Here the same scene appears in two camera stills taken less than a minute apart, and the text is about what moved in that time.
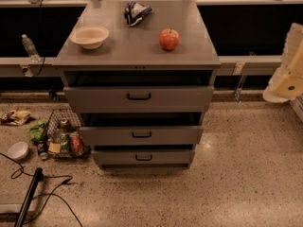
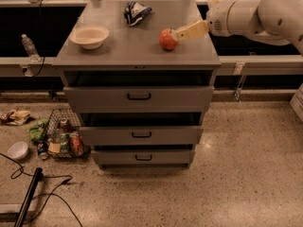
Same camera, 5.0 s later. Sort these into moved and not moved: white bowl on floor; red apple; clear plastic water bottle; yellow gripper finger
Moved: yellow gripper finger
Not moved: white bowl on floor; red apple; clear plastic water bottle
